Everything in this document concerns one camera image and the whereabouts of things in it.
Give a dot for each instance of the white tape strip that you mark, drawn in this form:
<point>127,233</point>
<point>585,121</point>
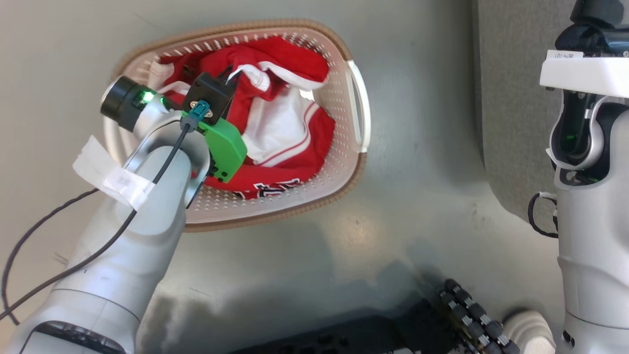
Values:
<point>115,177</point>

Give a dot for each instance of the grey fabric sofa seat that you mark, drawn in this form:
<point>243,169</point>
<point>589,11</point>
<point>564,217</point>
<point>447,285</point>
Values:
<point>511,98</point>

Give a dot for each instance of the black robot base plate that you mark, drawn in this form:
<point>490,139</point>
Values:
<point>344,334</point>

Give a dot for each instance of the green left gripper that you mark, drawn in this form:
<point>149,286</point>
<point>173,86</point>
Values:
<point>226,147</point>

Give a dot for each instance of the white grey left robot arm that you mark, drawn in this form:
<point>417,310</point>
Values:
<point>123,255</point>

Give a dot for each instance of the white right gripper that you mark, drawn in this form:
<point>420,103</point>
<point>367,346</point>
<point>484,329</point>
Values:
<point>585,73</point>

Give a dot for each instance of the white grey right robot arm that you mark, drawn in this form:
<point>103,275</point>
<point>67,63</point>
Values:
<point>594,246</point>

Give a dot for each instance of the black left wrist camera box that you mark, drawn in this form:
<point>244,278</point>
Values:
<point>214,91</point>

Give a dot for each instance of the red and white jersey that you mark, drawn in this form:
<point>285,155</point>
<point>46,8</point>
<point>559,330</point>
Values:
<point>295,59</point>

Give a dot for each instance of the beige perforated plastic laundry basket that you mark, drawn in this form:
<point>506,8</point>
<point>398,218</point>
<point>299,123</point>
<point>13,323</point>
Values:
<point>339,162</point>

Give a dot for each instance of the white round base cover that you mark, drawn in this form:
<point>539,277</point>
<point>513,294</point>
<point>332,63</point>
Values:
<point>530,334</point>

